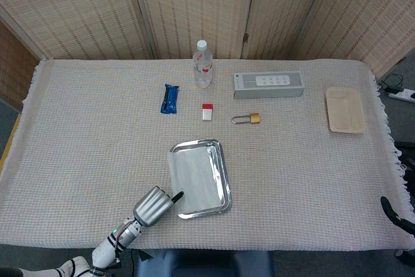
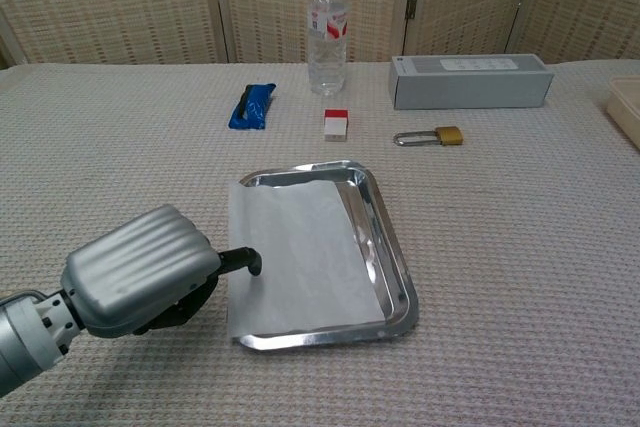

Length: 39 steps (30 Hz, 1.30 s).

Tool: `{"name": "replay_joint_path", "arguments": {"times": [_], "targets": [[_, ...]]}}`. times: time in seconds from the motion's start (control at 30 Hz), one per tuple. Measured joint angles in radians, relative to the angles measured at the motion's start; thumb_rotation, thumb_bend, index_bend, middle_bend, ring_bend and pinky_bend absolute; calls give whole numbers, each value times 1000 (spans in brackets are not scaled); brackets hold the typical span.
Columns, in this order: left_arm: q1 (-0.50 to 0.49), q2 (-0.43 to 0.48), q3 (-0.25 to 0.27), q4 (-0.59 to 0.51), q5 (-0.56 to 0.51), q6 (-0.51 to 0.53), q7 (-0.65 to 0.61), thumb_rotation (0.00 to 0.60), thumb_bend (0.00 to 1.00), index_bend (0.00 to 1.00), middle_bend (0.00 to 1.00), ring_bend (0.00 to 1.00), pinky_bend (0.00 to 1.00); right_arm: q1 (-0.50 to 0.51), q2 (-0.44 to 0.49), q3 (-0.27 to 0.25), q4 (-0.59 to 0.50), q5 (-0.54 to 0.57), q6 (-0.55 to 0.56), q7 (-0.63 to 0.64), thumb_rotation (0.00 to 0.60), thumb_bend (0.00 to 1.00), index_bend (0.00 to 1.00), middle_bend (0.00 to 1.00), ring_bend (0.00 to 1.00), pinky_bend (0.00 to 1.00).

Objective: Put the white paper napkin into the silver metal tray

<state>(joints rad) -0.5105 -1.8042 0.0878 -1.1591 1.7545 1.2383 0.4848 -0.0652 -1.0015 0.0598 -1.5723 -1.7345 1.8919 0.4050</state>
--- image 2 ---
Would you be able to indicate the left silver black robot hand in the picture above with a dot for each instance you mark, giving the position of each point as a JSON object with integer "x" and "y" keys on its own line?
{"x": 140, "y": 272}

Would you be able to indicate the white paper sheet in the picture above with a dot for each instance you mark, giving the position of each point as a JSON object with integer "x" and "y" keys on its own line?
{"x": 305, "y": 262}

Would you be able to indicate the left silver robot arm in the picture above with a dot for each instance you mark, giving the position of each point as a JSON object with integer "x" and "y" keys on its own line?
{"x": 30, "y": 342}

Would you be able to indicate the silver metal tray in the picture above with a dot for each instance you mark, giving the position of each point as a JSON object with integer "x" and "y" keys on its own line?
{"x": 385, "y": 267}

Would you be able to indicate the blue snack packet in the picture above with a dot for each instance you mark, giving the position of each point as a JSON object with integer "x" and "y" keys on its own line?
{"x": 252, "y": 107}

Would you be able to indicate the small red white box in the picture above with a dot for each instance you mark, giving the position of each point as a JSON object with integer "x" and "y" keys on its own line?
{"x": 335, "y": 126}

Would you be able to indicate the woven folding screen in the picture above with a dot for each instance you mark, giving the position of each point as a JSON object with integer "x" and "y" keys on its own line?
{"x": 150, "y": 2}

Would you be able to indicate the clear plastic water bottle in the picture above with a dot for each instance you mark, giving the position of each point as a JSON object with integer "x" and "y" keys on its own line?
{"x": 327, "y": 32}

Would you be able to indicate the brass padlock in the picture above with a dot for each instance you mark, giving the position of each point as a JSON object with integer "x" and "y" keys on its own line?
{"x": 435, "y": 136}

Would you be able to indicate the beige woven tablecloth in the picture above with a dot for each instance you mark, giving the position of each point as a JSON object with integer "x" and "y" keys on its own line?
{"x": 500, "y": 247}

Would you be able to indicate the long grey cardboard box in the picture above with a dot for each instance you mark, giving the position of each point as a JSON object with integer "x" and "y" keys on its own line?
{"x": 470, "y": 82}

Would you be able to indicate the cream plastic container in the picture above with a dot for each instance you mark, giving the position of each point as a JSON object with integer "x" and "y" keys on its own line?
{"x": 625, "y": 109}

